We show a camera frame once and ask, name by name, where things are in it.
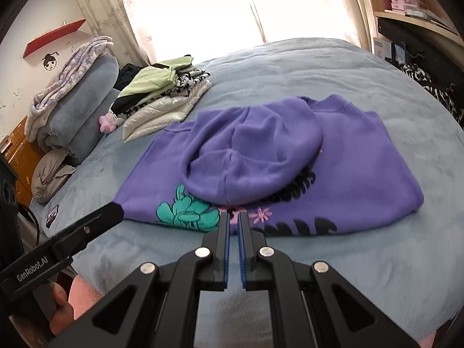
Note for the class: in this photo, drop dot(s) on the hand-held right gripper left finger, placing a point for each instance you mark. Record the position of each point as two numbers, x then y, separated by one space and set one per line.
226 250

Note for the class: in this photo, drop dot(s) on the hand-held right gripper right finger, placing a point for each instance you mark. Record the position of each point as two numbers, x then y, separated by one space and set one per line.
241 250

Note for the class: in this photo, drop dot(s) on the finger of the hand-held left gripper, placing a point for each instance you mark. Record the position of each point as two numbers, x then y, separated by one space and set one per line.
105 221
79 224

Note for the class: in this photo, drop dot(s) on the purple printed hoodie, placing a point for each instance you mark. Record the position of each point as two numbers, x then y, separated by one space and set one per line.
362 170

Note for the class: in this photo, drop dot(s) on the person's left hand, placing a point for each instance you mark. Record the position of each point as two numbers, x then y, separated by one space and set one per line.
61 311

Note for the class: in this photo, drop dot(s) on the small dark printed card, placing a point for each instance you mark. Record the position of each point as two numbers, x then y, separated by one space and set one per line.
52 216

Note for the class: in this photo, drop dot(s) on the beige pillow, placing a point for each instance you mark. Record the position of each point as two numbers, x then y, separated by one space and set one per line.
50 174

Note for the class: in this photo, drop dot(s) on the person's pink pants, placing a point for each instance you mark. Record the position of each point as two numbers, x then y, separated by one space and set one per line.
87 297

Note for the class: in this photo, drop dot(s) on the orange wooden cabinet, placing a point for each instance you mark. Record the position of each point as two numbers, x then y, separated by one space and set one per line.
21 156

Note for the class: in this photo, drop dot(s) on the pink plush toy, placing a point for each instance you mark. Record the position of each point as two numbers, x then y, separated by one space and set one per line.
107 123

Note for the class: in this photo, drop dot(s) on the white puffy jacket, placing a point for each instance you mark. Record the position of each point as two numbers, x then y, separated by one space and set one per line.
156 119

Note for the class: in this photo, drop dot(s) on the blue-grey folded quilt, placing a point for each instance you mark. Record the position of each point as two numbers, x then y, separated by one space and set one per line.
83 108

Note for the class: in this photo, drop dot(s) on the light green black jacket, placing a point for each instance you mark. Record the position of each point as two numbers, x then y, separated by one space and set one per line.
145 81

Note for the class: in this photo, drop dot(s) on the lilac white patterned blanket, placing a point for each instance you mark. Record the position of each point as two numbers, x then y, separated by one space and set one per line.
72 65

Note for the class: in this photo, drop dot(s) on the black white patterned garment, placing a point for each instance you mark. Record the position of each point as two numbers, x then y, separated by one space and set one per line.
192 78

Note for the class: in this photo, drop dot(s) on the blue-grey bed blanket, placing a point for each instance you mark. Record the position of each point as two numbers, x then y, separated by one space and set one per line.
326 79

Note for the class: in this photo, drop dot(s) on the pale floral curtain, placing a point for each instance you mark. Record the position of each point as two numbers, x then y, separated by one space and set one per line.
101 7

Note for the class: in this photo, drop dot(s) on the white printed box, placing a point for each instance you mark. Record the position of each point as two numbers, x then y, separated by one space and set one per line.
388 49

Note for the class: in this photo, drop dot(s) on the black white patterned cloth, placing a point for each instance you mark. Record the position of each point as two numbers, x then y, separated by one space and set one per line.
431 87

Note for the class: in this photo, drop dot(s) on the stack of pink boxes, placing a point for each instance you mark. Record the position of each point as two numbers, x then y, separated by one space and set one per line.
404 0

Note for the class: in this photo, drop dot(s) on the black white wall sticker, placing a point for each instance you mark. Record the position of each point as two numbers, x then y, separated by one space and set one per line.
50 62

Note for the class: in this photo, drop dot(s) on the red wall shelf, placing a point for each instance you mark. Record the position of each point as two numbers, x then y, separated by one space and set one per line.
54 38

